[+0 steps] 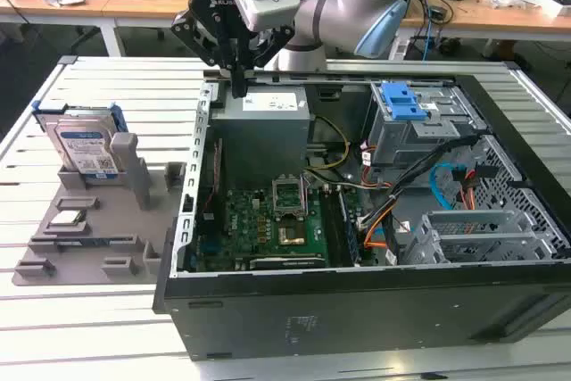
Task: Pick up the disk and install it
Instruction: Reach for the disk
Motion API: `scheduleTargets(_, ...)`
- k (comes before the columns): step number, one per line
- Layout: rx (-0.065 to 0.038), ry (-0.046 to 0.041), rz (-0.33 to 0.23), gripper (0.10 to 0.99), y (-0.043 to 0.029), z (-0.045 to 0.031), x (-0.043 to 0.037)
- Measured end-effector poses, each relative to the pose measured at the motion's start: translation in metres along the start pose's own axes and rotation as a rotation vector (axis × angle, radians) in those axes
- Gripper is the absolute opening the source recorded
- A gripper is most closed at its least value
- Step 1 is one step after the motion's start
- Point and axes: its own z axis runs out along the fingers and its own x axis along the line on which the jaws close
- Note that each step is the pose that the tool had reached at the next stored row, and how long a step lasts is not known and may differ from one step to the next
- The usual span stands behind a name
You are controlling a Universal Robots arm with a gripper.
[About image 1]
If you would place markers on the white small box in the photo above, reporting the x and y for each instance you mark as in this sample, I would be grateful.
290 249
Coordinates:
555 4

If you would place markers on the RAM stick in slot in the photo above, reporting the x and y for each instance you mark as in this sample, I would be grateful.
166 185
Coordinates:
349 229

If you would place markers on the grey disk bay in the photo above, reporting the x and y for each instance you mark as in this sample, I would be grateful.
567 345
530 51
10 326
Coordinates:
482 247

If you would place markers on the grey drive cage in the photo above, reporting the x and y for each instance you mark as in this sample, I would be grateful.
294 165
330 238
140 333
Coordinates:
401 144

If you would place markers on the black RAM slot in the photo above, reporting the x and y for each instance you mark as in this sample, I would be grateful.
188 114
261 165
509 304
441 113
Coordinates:
330 229

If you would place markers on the green motherboard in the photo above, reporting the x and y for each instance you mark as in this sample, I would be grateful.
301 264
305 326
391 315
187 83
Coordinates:
250 229

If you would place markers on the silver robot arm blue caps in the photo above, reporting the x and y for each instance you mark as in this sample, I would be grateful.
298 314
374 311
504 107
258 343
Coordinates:
339 10

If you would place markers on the silver CPU chip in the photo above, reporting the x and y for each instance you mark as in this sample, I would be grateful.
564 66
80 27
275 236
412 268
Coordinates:
67 218

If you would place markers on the grey parts rack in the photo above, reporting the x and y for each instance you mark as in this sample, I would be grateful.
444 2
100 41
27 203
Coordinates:
111 229

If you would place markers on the blue drive latch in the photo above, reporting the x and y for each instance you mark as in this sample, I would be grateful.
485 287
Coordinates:
401 102

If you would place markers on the black PC case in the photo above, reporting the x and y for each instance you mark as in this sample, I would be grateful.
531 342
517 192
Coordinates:
357 323

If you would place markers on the hard disk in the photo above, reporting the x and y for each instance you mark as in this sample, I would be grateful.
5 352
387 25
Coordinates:
85 144

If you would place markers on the black graphics card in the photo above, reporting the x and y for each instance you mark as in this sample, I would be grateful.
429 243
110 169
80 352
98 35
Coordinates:
285 263

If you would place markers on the grey power supply unit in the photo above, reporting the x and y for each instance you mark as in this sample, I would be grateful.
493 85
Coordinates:
263 140

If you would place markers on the wooden desk white frame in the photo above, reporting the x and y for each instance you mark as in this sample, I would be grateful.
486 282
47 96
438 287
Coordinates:
143 6

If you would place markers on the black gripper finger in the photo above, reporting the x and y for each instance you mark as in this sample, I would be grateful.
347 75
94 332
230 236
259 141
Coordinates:
272 46
201 39

